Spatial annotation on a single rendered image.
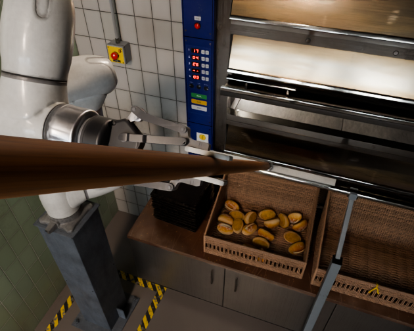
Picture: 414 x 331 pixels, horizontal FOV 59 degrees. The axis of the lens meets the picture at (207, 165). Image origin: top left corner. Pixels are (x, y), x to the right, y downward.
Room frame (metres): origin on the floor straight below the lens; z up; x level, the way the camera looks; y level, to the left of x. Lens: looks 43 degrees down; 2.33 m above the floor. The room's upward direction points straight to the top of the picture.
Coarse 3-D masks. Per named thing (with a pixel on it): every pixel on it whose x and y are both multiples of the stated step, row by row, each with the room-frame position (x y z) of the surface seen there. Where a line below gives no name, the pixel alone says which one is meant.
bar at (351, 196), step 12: (288, 180) 1.18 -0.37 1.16; (300, 180) 1.16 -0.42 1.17; (348, 192) 1.09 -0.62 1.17; (360, 192) 1.08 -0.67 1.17; (348, 204) 1.06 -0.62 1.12; (396, 204) 1.02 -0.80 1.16; (408, 204) 1.01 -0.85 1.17; (348, 216) 1.02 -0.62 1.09; (336, 252) 0.91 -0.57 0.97; (336, 264) 0.87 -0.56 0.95; (324, 276) 0.91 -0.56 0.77; (324, 288) 0.87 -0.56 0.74; (324, 300) 0.86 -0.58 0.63; (312, 312) 0.87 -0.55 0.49; (312, 324) 0.86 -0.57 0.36
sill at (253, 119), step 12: (240, 120) 1.64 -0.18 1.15; (252, 120) 1.62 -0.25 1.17; (264, 120) 1.61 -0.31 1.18; (276, 120) 1.61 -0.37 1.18; (288, 120) 1.61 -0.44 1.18; (288, 132) 1.55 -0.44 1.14; (300, 132) 1.53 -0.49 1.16; (312, 132) 1.51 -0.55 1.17; (324, 132) 1.50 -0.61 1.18; (336, 132) 1.50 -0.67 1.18; (348, 132) 1.50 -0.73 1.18; (348, 144) 1.45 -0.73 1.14; (360, 144) 1.43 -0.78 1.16; (372, 144) 1.41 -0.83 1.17; (384, 144) 1.40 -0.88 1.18; (396, 144) 1.40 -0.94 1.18; (408, 144) 1.40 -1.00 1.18; (408, 156) 1.35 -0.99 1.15
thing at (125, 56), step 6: (114, 42) 1.85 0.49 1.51; (120, 42) 1.85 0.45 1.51; (126, 42) 1.85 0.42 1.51; (108, 48) 1.82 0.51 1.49; (114, 48) 1.81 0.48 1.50; (120, 48) 1.79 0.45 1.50; (126, 48) 1.82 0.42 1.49; (108, 54) 1.82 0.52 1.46; (120, 54) 1.79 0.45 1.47; (126, 54) 1.81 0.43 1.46; (114, 60) 1.81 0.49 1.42; (120, 60) 1.80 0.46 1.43; (126, 60) 1.80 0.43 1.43
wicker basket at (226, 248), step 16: (224, 176) 1.53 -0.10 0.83; (240, 176) 1.58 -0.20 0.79; (256, 176) 1.55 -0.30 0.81; (224, 192) 1.54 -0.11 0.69; (256, 192) 1.52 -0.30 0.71; (288, 192) 1.47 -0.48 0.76; (304, 192) 1.45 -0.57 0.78; (224, 208) 1.49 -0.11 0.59; (240, 208) 1.49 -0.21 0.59; (256, 208) 1.49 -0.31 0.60; (272, 208) 1.46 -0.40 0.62; (288, 208) 1.44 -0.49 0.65; (304, 208) 1.42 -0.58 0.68; (208, 224) 1.24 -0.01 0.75; (256, 224) 1.37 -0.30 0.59; (208, 240) 1.17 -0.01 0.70; (224, 240) 1.14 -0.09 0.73; (240, 240) 1.25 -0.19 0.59; (272, 240) 1.25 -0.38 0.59; (304, 240) 1.25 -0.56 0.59; (224, 256) 1.14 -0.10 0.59; (240, 256) 1.11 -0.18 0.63; (256, 256) 1.09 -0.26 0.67; (272, 256) 1.06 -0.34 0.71; (288, 256) 1.14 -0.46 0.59; (304, 256) 1.10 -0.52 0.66; (288, 272) 1.04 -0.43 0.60
